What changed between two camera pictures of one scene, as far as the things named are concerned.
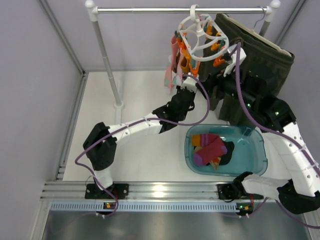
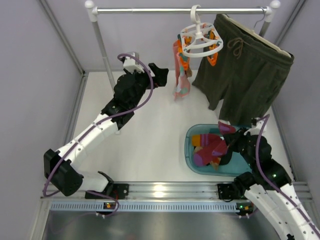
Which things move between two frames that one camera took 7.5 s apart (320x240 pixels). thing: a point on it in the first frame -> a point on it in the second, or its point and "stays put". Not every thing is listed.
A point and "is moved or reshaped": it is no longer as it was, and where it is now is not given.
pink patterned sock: x=171 y=73 is moved or reshaped
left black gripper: x=183 y=92 -> x=149 y=77
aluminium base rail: x=70 y=197 stays put
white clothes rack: x=93 y=10 stays put
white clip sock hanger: x=203 y=37 is moved or reshaped
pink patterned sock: x=177 y=71 -> x=225 y=129
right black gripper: x=217 y=81 -> x=235 y=141
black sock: x=226 y=159 stays put
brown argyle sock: x=215 y=163 stays put
